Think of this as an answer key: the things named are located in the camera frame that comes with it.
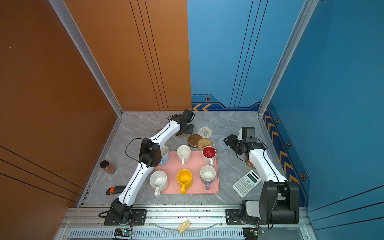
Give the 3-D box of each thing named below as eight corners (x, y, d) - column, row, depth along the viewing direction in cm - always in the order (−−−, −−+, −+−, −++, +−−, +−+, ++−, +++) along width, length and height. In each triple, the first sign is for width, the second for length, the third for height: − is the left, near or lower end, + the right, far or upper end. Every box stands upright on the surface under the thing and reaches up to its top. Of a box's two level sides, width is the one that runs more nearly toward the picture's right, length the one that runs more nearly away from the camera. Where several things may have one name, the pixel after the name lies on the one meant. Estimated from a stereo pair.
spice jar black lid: (107, 174, 90) (98, 167, 82) (109, 167, 93) (101, 160, 85) (114, 174, 90) (106, 167, 82) (117, 167, 93) (109, 160, 85)
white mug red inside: (202, 167, 92) (202, 161, 86) (202, 152, 98) (202, 146, 92) (215, 167, 92) (217, 161, 86) (214, 152, 98) (215, 146, 92)
